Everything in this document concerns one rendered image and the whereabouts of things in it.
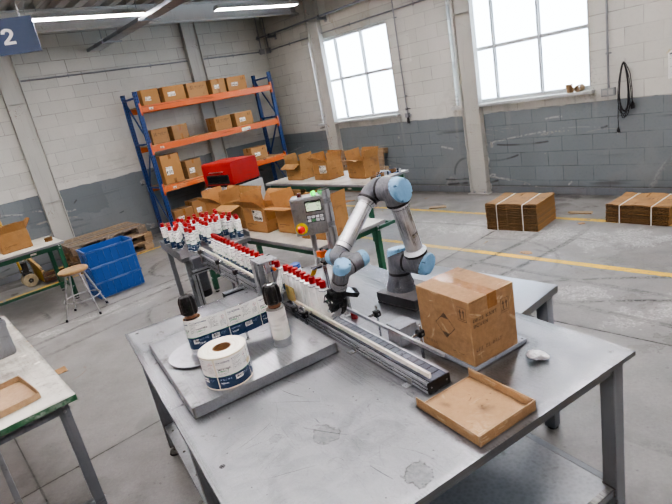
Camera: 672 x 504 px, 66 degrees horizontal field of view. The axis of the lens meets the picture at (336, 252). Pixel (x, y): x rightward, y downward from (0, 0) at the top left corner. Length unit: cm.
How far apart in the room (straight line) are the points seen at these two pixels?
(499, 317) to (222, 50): 967
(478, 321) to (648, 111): 550
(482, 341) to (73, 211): 847
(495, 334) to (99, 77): 884
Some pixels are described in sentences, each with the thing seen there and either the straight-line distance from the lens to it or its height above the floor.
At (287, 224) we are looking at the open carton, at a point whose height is 86.
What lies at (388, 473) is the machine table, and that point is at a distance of 169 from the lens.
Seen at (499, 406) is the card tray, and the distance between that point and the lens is 190.
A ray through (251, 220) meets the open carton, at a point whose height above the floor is 89.
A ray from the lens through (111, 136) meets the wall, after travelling 1001.
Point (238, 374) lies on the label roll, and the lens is 218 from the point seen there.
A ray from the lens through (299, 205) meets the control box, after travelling 252.
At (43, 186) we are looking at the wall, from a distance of 964.
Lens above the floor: 194
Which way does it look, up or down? 17 degrees down
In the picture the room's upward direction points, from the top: 11 degrees counter-clockwise
